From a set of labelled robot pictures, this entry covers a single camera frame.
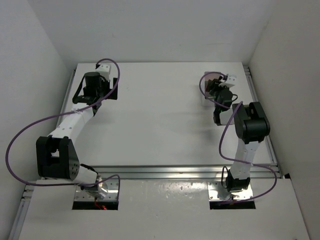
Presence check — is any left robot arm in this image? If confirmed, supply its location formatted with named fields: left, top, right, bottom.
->
left=36, top=70, right=118, bottom=195

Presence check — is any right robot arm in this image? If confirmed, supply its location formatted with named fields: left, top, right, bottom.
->
left=205, top=76, right=271, bottom=192

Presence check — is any clear acrylic organizer box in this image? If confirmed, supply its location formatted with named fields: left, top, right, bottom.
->
left=200, top=73, right=221, bottom=108

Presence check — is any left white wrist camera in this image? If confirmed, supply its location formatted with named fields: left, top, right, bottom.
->
left=95, top=63, right=111, bottom=76

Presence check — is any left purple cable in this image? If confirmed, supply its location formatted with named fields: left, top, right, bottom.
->
left=4, top=58, right=121, bottom=198

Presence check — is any purple cable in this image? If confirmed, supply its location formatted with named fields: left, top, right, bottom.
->
left=4, top=58, right=121, bottom=198
left=199, top=71, right=278, bottom=203

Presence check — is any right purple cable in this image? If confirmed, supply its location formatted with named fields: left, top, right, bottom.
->
left=199, top=71, right=278, bottom=203

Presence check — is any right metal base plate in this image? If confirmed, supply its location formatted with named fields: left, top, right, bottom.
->
left=207, top=180, right=254, bottom=202

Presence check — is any metal base plate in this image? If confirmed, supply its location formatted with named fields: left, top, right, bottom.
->
left=207, top=180, right=254, bottom=202
left=74, top=174, right=120, bottom=202

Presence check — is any aluminium front rail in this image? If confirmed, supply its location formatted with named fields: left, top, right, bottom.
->
left=79, top=164, right=281, bottom=180

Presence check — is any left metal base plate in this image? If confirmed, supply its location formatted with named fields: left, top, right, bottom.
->
left=74, top=174, right=120, bottom=202

